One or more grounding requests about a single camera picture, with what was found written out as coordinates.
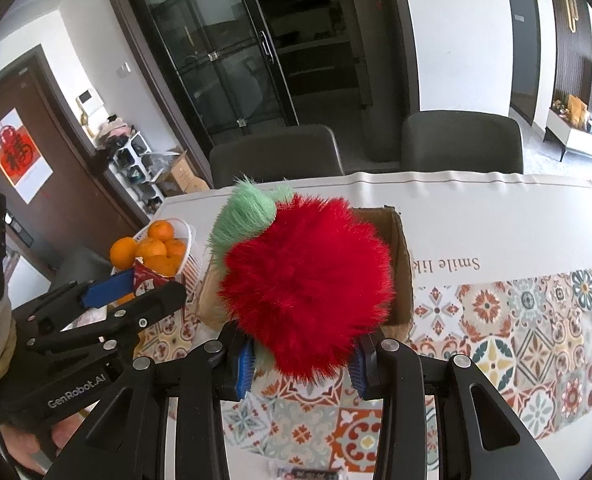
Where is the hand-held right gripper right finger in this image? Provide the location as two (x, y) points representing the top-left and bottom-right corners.
(348, 332), (562, 480)

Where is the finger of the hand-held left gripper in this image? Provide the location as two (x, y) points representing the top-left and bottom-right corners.
(26, 280), (187, 357)
(13, 269), (138, 322)

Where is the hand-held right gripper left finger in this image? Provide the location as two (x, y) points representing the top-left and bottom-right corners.
(46, 321), (255, 480)

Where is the red strawberry plush toy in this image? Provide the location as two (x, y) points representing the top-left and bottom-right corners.
(208, 175), (397, 386)

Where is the brown cardboard box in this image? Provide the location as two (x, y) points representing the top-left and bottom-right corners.
(196, 205), (414, 341)

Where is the person's left hand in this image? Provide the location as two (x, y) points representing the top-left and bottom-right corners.
(0, 417), (84, 476)

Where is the dark grey dining chair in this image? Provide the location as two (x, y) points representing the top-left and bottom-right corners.
(51, 245), (114, 291)

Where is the white slatted fruit basket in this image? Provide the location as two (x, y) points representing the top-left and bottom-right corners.
(133, 217), (204, 303)

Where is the black door lock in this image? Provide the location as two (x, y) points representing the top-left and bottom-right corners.
(6, 215), (34, 246)

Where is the brown wooden door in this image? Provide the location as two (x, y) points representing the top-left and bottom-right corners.
(0, 45), (149, 281)

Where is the white shoe rack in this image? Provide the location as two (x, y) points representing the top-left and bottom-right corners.
(103, 131), (169, 216)

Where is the small cardboard box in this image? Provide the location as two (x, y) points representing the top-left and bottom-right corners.
(155, 147), (212, 197)

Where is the grey plastic bag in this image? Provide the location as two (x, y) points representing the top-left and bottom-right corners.
(143, 152), (182, 181)

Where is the pile of clothes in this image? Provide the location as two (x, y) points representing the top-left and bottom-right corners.
(93, 115), (137, 151)

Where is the red and white door poster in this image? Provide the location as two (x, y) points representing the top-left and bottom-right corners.
(0, 107), (54, 205)

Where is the white intercom panel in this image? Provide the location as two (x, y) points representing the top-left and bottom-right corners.
(76, 89), (106, 136)

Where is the dark glass sliding door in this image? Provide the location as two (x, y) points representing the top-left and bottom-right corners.
(101, 0), (419, 171)

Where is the white television cabinet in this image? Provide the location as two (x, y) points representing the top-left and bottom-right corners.
(546, 107), (592, 166)

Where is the yellow gift bag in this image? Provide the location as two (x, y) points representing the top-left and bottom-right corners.
(568, 94), (589, 126)

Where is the dark interior door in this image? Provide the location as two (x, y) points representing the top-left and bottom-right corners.
(501, 0), (544, 126)

